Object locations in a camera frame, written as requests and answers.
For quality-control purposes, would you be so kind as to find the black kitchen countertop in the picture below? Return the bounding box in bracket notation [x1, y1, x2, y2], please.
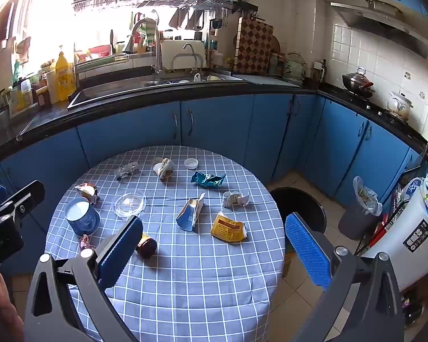
[0, 78, 428, 168]

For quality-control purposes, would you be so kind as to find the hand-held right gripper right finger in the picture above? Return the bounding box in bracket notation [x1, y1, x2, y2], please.
[284, 212, 404, 342]

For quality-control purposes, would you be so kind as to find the pale green kettle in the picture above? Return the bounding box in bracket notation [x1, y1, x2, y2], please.
[283, 53, 307, 82]

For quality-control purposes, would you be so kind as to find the grey bin with white bag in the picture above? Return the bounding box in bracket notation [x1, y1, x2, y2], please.
[338, 176, 383, 241]

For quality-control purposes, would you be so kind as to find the small steel faucet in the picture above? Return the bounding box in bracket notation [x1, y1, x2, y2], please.
[171, 43, 200, 79]

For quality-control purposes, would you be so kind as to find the cluster of condiment bottles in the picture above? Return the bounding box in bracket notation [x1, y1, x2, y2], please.
[7, 68, 54, 115]

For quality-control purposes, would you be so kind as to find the blue paper cup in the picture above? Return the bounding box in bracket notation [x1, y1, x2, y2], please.
[64, 196, 101, 237]

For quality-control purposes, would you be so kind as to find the yellow packet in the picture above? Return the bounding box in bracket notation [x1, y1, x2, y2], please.
[210, 211, 248, 243]

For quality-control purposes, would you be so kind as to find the brown jar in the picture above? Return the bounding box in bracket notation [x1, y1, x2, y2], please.
[136, 233, 158, 260]

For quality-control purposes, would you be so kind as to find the black gas stove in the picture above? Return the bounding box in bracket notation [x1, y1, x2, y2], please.
[337, 89, 414, 125]

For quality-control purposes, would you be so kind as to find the blue white carton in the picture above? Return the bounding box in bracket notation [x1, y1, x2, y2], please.
[175, 192, 205, 232]

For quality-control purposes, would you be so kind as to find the black trash bin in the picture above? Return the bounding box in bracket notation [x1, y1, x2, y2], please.
[269, 187, 328, 234]

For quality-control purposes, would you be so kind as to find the white bag with blue print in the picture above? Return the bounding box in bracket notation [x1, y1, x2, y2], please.
[401, 177, 423, 207]

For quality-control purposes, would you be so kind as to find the yellow detergent bottle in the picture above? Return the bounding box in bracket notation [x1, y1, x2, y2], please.
[55, 52, 76, 102]

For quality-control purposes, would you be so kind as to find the row of blue cabinet doors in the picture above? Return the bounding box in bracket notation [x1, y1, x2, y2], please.
[0, 93, 425, 278]

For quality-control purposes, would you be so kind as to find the black wire storage rack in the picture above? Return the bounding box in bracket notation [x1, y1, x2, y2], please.
[353, 110, 428, 257]

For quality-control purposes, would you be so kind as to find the white appliance with black label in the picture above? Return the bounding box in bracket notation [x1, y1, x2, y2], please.
[357, 178, 428, 293]

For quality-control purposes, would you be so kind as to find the checkered wooden cutting board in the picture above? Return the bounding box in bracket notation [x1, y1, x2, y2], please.
[233, 16, 274, 76]

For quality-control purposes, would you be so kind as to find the steel kitchen sink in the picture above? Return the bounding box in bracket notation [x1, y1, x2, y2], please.
[67, 73, 248, 111]

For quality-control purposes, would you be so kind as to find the white ceramic pot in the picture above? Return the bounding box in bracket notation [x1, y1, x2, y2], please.
[387, 92, 413, 121]

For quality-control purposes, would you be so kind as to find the blue checked tablecloth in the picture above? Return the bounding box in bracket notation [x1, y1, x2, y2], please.
[45, 145, 286, 342]

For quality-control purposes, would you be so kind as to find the clear plastic lid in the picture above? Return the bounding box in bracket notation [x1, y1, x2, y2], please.
[112, 192, 147, 219]

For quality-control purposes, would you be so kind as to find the cream packet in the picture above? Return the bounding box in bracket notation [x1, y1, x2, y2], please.
[152, 157, 175, 179]

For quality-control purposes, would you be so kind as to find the steel wok with lid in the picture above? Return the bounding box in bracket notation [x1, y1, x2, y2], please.
[342, 67, 376, 99]

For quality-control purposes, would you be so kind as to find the silver foil wrapper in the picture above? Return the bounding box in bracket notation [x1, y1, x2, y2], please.
[114, 161, 140, 180]

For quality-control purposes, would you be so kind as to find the grey drying mat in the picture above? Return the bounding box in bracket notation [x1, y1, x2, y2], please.
[233, 74, 302, 87]

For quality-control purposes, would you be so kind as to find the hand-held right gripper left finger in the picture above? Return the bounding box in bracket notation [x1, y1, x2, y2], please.
[24, 215, 144, 342]

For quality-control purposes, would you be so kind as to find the teal wrapper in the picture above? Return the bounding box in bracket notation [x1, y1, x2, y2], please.
[191, 171, 226, 189]

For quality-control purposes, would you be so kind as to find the person's left hand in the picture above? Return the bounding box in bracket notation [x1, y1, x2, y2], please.
[0, 270, 25, 342]

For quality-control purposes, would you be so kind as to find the tall steel faucet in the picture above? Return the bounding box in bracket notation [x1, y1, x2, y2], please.
[123, 18, 165, 82]

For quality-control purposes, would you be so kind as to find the steel range hood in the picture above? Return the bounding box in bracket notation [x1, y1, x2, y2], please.
[330, 0, 428, 59]

